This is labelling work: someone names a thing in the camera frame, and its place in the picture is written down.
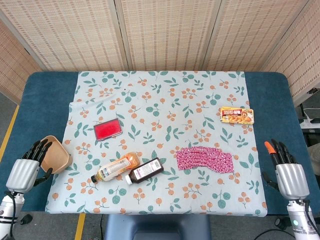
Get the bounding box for woven bamboo screen panel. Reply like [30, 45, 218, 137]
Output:
[114, 0, 222, 72]
[202, 0, 311, 73]
[261, 0, 320, 106]
[0, 0, 126, 73]
[0, 19, 43, 104]

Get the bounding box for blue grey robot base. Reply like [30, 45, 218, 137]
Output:
[103, 213, 212, 240]

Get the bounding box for red ink stamp pad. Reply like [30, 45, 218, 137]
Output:
[93, 117, 123, 142]

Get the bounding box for pink patterned pouch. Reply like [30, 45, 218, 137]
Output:
[175, 146, 235, 174]

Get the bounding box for floral print tablecloth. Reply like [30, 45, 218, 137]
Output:
[44, 70, 268, 216]

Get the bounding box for wooden bowl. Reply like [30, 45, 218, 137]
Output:
[39, 135, 74, 175]

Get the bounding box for orange juice bottle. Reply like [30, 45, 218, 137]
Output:
[90, 152, 140, 184]

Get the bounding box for white power strip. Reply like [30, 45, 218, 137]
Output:
[299, 119, 320, 130]

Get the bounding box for yellow curry box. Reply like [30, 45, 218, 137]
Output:
[219, 106, 255, 125]

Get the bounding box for black floor cable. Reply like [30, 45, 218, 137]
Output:
[254, 228, 296, 240]

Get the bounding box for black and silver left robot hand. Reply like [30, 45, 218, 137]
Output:
[5, 138, 54, 194]

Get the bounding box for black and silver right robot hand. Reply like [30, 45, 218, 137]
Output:
[261, 138, 311, 201]

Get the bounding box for dark brown drink bottle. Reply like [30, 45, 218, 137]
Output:
[124, 157, 165, 186]

